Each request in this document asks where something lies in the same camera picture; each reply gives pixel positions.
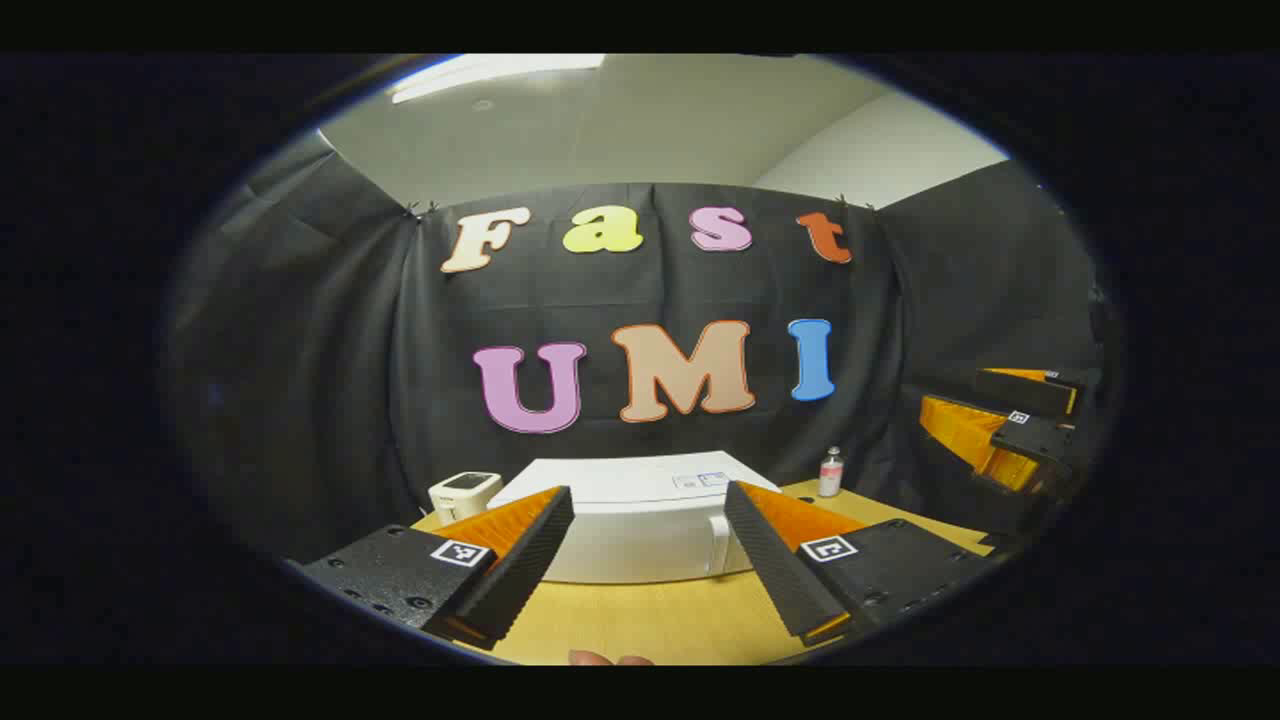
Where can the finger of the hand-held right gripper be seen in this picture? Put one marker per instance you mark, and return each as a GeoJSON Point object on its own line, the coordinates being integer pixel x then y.
{"type": "Point", "coordinates": [1020, 392]}
{"type": "Point", "coordinates": [1035, 438]}

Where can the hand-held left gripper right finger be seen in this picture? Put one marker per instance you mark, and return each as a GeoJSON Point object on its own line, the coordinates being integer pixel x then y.
{"type": "Point", "coordinates": [775, 565]}

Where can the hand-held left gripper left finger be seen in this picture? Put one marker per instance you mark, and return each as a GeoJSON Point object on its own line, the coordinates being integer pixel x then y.
{"type": "Point", "coordinates": [520, 575]}

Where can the white toaster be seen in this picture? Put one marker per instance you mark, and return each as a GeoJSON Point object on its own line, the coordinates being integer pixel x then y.
{"type": "Point", "coordinates": [462, 495]}

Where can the white microwave oven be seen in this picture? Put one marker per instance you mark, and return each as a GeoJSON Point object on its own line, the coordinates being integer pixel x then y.
{"type": "Point", "coordinates": [640, 520]}

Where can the black backdrop cloth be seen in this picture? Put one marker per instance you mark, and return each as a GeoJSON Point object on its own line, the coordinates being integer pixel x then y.
{"type": "Point", "coordinates": [300, 380]}

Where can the small pink label bottle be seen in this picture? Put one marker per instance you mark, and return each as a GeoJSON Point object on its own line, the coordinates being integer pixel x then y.
{"type": "Point", "coordinates": [830, 475]}

